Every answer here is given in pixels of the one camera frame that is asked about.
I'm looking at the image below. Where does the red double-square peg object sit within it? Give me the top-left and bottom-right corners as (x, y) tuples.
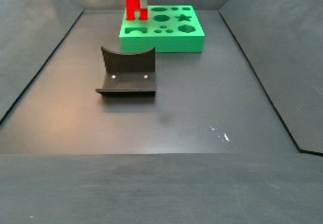
(125, 0), (147, 21)

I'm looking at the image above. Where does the green shape-sorter block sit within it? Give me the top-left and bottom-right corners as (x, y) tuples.
(118, 5), (204, 53)

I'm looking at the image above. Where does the black curved holder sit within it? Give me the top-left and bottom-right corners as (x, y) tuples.
(95, 47), (155, 95)

